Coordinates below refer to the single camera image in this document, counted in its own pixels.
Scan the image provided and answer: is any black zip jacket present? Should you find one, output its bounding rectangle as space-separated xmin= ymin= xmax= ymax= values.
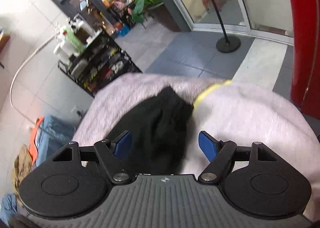
xmin=107 ymin=86 xmax=194 ymax=175

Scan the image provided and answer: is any black wire storage rack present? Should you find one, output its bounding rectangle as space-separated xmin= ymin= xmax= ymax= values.
xmin=57 ymin=30 xmax=142 ymax=97

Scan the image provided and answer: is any black round-base stand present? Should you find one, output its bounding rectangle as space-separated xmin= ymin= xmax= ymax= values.
xmin=211 ymin=0 xmax=241 ymax=53

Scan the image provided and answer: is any red cabinet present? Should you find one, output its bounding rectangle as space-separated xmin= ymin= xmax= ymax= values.
xmin=290 ymin=0 xmax=319 ymax=119

